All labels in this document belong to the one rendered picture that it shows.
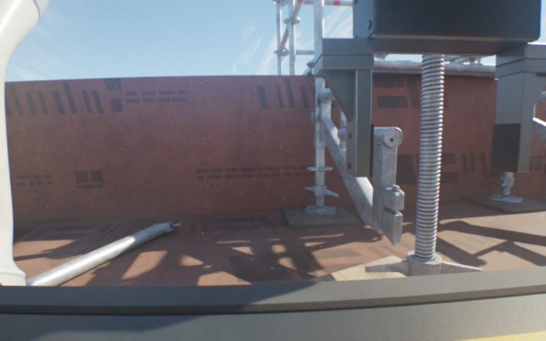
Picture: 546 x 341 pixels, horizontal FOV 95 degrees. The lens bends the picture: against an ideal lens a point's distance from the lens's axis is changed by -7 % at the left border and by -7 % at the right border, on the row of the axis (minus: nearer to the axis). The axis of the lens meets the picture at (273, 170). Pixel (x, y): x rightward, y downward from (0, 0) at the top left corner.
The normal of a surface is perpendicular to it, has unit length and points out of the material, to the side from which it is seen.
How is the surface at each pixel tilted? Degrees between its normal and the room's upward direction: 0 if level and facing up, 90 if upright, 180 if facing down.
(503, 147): 90
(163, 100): 90
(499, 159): 90
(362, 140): 90
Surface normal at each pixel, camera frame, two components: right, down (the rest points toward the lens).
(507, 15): 0.03, 0.12
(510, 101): -1.00, 0.03
